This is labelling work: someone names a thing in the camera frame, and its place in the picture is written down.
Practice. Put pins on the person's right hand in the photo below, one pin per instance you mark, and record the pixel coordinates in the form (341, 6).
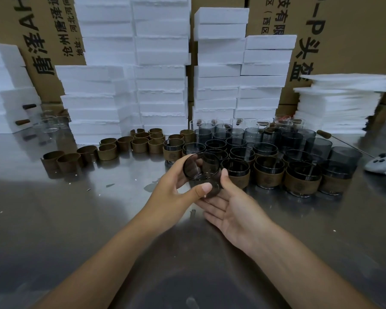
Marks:
(244, 222)

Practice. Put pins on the person's left hand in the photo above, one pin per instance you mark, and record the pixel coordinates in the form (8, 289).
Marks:
(164, 205)

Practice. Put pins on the tall stack white foam blocks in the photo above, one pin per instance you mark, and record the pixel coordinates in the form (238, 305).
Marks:
(157, 80)

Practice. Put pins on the person's right forearm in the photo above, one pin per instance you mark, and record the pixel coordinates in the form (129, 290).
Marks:
(312, 276)

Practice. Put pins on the stepped stack white foam blocks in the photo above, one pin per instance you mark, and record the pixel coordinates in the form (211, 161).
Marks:
(218, 80)

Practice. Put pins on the group of brown sleeve rings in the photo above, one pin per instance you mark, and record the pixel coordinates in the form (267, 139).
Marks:
(140, 145)

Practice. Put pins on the person's left forearm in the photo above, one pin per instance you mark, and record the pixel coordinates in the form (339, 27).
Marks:
(99, 270)

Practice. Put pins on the stack of thin foam sheets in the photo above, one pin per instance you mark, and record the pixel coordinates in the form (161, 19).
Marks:
(337, 106)

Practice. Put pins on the large printed cardboard box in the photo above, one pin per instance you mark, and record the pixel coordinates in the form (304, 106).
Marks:
(357, 32)

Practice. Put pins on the cluster of transparent plastic cups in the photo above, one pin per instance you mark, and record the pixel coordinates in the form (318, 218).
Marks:
(203, 135)

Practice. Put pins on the stack of white foam blocks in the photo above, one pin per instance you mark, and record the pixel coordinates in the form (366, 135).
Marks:
(3, 90)

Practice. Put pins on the bunch of clear plastic cups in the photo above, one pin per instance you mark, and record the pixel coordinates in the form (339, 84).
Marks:
(53, 122)

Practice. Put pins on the brown cork stick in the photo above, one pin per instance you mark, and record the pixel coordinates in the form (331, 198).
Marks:
(29, 106)
(22, 122)

